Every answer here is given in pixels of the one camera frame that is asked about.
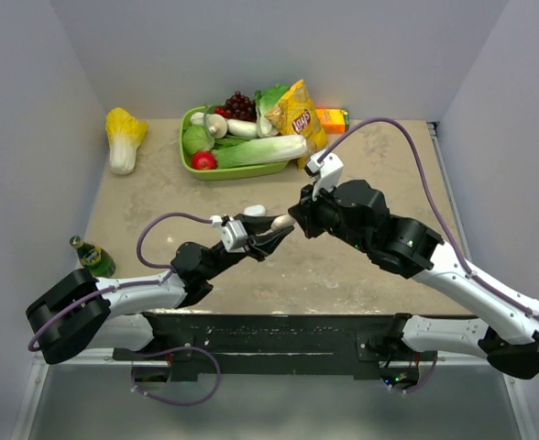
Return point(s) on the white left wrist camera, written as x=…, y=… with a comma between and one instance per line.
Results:
x=233, y=234

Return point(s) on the dark red grapes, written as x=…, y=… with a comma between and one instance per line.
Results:
x=237, y=106

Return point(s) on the red apple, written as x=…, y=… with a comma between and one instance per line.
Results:
x=204, y=161

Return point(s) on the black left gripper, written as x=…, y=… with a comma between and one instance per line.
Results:
x=260, y=246

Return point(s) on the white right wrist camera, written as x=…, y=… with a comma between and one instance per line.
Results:
x=325, y=172

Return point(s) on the round green cabbage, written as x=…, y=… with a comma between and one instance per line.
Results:
x=196, y=139

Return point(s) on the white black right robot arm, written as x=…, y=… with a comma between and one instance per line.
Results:
x=504, y=332

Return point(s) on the yellow napa cabbage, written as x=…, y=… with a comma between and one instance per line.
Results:
x=125, y=135

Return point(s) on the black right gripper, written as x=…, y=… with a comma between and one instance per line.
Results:
x=305, y=210

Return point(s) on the white earbud charging case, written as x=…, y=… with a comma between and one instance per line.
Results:
x=257, y=210

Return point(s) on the orange juice carton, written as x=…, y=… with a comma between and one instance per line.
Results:
x=334, y=121

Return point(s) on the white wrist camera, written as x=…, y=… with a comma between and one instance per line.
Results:
x=325, y=172
x=233, y=234

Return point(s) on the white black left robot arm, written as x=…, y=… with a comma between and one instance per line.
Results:
x=82, y=311

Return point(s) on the long green white cabbage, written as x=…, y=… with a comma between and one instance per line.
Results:
x=261, y=151

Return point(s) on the beige earbud case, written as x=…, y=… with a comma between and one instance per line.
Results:
x=281, y=222

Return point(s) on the green plastic basket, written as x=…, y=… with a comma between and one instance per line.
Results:
x=223, y=174

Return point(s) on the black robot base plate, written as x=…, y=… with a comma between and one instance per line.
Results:
x=186, y=346

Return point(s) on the aluminium frame rail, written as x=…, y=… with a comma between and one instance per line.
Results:
x=462, y=239

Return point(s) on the beige mushroom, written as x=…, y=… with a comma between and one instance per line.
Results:
x=216, y=124

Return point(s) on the green glass bottle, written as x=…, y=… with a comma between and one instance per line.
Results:
x=97, y=260

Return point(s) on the yellow Lays chip bag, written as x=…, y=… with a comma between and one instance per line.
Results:
x=295, y=114

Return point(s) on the green leafy lettuce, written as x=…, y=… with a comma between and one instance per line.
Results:
x=264, y=102

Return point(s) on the white radish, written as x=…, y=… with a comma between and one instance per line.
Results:
x=241, y=129

